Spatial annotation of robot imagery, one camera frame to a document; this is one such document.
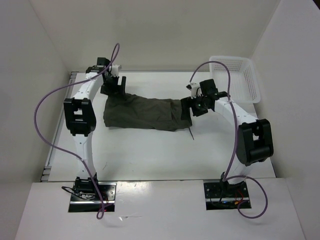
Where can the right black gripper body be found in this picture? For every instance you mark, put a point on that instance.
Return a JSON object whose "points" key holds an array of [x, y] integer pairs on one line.
{"points": [[199, 108]]}

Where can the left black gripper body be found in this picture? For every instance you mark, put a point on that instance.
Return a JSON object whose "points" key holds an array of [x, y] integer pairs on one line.
{"points": [[111, 86]]}

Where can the dark green shorts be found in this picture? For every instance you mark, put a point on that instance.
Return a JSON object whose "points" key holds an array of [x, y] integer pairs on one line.
{"points": [[136, 112]]}

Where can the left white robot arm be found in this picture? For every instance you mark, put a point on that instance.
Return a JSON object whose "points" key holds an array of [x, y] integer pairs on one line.
{"points": [[81, 120]]}

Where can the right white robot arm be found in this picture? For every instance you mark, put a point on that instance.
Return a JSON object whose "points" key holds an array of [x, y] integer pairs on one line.
{"points": [[253, 136]]}

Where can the white perforated plastic basket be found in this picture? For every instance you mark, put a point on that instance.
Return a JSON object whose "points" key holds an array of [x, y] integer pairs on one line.
{"points": [[238, 73]]}

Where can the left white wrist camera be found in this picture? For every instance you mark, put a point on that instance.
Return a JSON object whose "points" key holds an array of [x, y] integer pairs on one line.
{"points": [[114, 70]]}

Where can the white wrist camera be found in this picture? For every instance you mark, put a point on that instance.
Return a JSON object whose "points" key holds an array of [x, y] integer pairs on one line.
{"points": [[195, 89], [114, 70]]}

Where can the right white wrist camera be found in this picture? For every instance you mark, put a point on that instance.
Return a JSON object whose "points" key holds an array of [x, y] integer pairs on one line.
{"points": [[195, 89]]}

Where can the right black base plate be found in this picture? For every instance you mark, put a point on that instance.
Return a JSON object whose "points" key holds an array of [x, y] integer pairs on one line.
{"points": [[221, 195]]}

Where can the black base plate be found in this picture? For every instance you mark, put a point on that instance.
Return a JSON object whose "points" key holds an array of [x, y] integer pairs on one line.
{"points": [[221, 195], [81, 202]]}

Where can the aluminium table edge rail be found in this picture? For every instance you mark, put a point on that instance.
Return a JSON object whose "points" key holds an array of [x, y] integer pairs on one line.
{"points": [[48, 164]]}

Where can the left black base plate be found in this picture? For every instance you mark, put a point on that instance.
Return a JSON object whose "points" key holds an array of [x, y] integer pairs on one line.
{"points": [[81, 202]]}

